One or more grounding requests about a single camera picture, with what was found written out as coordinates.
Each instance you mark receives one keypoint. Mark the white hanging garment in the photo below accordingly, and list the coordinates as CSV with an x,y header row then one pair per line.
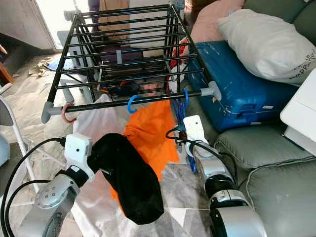
x,y
150,24

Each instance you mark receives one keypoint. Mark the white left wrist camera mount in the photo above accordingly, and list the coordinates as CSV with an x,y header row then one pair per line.
x,y
79,148

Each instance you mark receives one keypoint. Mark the black metal drying rack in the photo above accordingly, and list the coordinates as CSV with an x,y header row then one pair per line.
x,y
103,104

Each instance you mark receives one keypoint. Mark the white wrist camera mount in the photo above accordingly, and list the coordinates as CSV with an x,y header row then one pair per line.
x,y
79,148
195,129

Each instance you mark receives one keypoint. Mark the brown hanging garment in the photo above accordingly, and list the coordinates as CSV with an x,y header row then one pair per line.
x,y
113,19

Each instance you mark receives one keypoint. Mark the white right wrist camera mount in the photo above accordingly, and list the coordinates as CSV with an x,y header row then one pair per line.
x,y
195,129

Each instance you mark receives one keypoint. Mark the white pillow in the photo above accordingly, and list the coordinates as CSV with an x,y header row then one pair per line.
x,y
266,44

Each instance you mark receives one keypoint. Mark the blue hard suitcase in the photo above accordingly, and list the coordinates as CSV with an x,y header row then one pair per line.
x,y
252,94

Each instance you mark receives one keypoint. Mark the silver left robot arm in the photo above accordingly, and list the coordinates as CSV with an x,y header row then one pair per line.
x,y
59,195

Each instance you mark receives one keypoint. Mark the orange shirt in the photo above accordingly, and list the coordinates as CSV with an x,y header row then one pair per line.
x,y
150,133

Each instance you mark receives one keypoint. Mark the pink plastic hanger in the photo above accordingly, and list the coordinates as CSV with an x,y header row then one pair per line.
x,y
64,116

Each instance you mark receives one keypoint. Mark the blue floor mat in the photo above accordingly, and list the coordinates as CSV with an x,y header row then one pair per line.
x,y
54,64

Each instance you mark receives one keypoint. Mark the pink blanket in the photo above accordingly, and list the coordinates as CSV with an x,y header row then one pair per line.
x,y
207,24

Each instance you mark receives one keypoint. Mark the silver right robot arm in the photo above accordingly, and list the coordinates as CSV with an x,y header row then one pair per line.
x,y
237,222

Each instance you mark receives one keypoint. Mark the white cabinet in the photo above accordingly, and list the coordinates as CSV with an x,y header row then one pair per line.
x,y
301,118

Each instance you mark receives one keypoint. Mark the dark purple garment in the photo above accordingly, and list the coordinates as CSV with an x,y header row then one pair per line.
x,y
121,55

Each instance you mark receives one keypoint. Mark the light blue plastic child chair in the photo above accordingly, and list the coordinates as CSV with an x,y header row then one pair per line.
x,y
64,39

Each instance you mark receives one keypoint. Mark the white shirt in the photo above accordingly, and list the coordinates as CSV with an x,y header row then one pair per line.
x,y
96,121

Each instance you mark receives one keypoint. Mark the black shirt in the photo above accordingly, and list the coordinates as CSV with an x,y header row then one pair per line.
x,y
128,182

